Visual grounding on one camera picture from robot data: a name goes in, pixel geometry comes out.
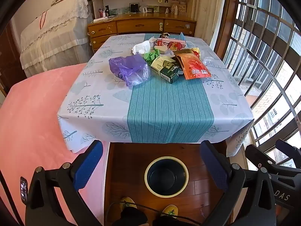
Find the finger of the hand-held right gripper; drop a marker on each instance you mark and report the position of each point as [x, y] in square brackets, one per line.
[289, 151]
[258, 156]

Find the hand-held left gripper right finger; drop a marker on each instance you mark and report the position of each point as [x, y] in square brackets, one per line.
[212, 167]

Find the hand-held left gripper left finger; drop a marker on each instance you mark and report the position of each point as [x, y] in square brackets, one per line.
[88, 162]

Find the dark blue bin cream rim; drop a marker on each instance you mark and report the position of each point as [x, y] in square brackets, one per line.
[164, 179]

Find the orange snack pouch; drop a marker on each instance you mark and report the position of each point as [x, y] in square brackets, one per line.
[194, 67]

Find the purple plastic bag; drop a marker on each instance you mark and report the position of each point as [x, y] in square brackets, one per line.
[128, 67]

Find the clear plastic wrapper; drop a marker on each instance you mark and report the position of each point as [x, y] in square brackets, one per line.
[208, 60]

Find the green tea box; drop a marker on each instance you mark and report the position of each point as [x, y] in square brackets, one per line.
[164, 70]

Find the green paper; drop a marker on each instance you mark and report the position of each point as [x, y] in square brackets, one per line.
[150, 56]

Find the white tissue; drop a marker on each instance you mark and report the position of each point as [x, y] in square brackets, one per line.
[141, 48]

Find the small beige box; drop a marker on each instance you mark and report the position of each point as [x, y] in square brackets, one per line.
[162, 50]

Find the red and white carton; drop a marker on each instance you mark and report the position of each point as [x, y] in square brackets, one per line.
[172, 44]

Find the person's left yellow slipper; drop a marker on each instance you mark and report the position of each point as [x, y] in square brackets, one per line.
[127, 202]

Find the pink bed blanket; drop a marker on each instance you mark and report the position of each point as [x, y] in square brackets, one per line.
[35, 122]

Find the person's left trouser leg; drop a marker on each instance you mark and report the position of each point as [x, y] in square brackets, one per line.
[129, 217]

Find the person's trouser leg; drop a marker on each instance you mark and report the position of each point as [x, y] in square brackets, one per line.
[129, 217]
[169, 221]

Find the person's right trouser leg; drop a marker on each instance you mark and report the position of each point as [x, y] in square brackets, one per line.
[169, 221]

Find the metal window grille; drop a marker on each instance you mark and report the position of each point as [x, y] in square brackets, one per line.
[270, 51]

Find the white lace furniture cover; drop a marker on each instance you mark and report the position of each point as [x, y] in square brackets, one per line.
[51, 42]

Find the blue packet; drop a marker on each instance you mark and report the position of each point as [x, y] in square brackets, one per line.
[182, 36]

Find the small mottled ornament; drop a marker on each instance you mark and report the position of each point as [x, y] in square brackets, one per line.
[165, 35]

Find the white power strip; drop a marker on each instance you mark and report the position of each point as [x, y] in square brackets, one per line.
[101, 19]

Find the wooden dresser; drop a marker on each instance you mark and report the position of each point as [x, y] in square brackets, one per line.
[138, 26]

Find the pink pen holder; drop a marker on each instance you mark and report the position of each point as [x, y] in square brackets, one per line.
[103, 14]

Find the cream curtain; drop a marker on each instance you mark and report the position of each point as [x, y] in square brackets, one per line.
[207, 16]

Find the beige patterned box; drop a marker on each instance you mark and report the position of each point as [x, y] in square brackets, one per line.
[182, 7]

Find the black photo frame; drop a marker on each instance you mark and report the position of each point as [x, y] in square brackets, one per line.
[134, 7]

